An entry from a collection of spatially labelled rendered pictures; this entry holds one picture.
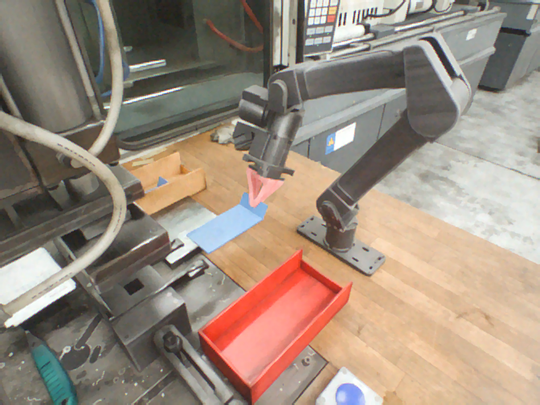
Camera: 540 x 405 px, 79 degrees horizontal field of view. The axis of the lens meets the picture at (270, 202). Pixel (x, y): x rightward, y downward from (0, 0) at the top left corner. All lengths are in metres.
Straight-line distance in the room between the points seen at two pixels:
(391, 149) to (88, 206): 0.44
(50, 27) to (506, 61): 4.77
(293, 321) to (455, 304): 0.31
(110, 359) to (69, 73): 0.44
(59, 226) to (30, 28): 0.21
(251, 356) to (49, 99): 0.45
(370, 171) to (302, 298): 0.26
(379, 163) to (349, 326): 0.29
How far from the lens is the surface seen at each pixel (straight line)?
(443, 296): 0.73
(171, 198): 0.86
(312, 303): 0.64
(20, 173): 0.39
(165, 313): 0.55
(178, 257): 0.71
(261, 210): 0.67
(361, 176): 0.60
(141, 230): 0.45
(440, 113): 0.50
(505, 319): 0.75
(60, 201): 0.47
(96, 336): 0.68
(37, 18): 0.39
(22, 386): 0.68
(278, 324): 0.61
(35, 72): 0.39
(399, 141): 0.55
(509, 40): 4.90
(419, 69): 0.49
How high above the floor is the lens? 1.43
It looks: 38 degrees down
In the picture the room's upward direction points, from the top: straight up
